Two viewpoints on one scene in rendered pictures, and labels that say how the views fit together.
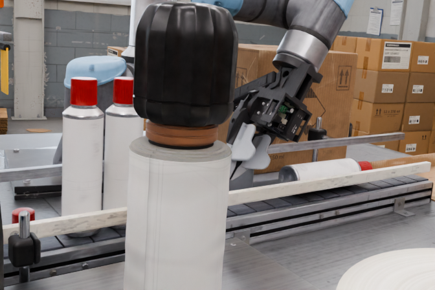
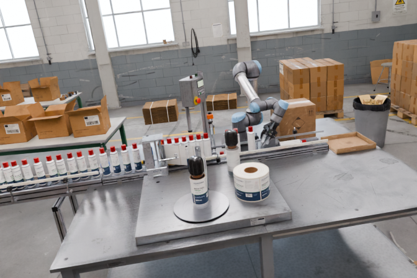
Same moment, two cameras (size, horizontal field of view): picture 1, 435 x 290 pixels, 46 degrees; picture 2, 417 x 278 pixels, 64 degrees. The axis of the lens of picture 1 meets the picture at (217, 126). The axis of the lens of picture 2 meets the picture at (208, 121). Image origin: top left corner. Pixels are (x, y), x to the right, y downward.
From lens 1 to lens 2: 1.72 m
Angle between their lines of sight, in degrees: 30
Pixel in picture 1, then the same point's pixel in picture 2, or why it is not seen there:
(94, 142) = not seen: hidden behind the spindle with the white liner
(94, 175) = not seen: hidden behind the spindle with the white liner
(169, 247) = (230, 161)
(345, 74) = (311, 111)
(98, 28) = (277, 46)
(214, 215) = (235, 157)
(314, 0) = (277, 107)
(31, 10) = (244, 43)
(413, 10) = not seen: outside the picture
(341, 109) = (311, 121)
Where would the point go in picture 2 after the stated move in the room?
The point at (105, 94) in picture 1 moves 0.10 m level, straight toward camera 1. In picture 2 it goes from (240, 123) to (237, 127)
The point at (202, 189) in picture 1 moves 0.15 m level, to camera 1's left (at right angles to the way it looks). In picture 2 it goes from (233, 154) to (211, 151)
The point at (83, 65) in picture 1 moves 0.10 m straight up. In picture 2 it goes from (234, 116) to (233, 105)
